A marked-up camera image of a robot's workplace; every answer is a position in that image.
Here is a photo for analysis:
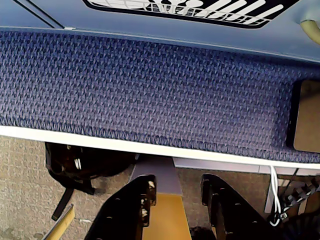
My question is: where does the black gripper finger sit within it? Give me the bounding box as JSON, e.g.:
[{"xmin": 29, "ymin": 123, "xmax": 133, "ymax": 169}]
[
  {"xmin": 201, "ymin": 174, "xmax": 276, "ymax": 240},
  {"xmin": 84, "ymin": 174, "xmax": 158, "ymax": 240}
]

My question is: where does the yellow wooden board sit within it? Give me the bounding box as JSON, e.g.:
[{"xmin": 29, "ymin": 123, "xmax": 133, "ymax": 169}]
[{"xmin": 141, "ymin": 193, "xmax": 193, "ymax": 240}]

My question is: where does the gray desk leg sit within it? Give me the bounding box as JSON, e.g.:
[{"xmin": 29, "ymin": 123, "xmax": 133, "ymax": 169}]
[{"xmin": 128, "ymin": 155, "xmax": 184, "ymax": 196}]

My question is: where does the black backpack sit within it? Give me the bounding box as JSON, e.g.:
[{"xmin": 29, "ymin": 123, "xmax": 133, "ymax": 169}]
[{"xmin": 44, "ymin": 141, "xmax": 137, "ymax": 221}]

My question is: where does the blue woven mat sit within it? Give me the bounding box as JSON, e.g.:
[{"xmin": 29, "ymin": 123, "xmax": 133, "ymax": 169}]
[{"xmin": 0, "ymin": 25, "xmax": 320, "ymax": 164}]

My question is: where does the tan board with black edge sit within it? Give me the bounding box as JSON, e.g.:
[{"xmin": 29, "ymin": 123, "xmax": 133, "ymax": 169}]
[{"xmin": 286, "ymin": 79, "xmax": 320, "ymax": 154}]

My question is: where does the blue wooden toy kitchen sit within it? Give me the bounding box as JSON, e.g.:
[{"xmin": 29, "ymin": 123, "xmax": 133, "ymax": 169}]
[{"xmin": 0, "ymin": 0, "xmax": 320, "ymax": 64}]

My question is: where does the white cable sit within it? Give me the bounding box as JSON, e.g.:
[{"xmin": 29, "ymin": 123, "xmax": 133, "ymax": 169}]
[{"xmin": 268, "ymin": 164, "xmax": 283, "ymax": 227}]

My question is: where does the white desk frame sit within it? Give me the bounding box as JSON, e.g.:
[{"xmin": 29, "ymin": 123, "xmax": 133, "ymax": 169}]
[{"xmin": 0, "ymin": 124, "xmax": 320, "ymax": 214}]

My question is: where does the gold dishwasher handle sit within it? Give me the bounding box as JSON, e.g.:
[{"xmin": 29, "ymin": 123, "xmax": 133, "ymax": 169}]
[{"xmin": 299, "ymin": 19, "xmax": 320, "ymax": 46}]

